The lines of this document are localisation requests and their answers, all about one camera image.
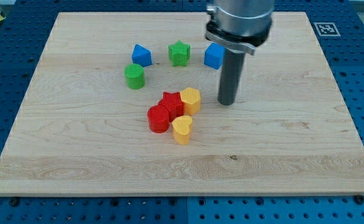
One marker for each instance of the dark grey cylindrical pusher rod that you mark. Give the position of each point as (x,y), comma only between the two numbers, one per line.
(230,76)

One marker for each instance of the yellow heart block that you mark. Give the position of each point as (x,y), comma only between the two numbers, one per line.
(182,128)

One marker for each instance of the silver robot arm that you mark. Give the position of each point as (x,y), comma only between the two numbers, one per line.
(240,26)

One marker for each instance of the blue cube block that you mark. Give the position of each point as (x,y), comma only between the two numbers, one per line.
(213,56)

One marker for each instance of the yellow hexagon block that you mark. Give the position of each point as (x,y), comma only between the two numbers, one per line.
(191,99)

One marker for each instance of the green star block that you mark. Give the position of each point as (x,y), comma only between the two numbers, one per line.
(179,53)

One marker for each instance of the red star block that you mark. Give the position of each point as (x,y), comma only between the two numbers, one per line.
(173,103)

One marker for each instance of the red cylinder block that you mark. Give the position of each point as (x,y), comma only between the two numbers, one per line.
(158,118)

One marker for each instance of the blue triangular block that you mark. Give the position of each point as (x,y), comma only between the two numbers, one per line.
(141,56)

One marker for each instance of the white fiducial marker tag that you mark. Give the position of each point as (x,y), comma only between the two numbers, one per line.
(327,29)

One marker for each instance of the green cylinder block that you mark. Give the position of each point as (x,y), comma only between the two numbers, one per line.
(134,75)

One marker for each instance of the wooden board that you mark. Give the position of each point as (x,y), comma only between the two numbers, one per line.
(82,132)

